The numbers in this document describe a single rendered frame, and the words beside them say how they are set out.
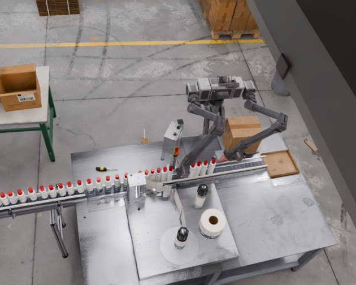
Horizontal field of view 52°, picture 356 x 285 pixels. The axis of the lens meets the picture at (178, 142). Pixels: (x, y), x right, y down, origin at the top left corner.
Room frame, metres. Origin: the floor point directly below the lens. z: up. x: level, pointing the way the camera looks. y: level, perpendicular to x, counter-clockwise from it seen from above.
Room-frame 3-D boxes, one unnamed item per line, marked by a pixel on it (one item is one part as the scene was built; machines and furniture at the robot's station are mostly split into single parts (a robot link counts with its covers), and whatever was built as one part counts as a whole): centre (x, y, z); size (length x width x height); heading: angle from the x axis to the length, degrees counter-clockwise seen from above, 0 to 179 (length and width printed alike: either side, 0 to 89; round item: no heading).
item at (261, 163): (1.70, -0.09, 0.86); 1.65 x 0.08 x 0.04; 113
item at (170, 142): (1.74, 0.05, 1.38); 0.17 x 0.10 x 0.19; 168
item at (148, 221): (1.24, -0.15, 0.86); 0.80 x 0.67 x 0.05; 113
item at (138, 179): (1.45, 0.27, 1.14); 0.14 x 0.11 x 0.01; 113
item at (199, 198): (1.47, -0.27, 1.03); 0.09 x 0.09 x 0.30
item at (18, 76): (2.34, 1.63, 0.97); 0.51 x 0.39 x 0.37; 24
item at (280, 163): (2.09, -1.00, 0.85); 0.30 x 0.26 x 0.04; 113
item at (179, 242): (1.08, -0.16, 1.04); 0.09 x 0.09 x 0.29
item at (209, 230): (1.28, -0.39, 0.95); 0.20 x 0.20 x 0.14
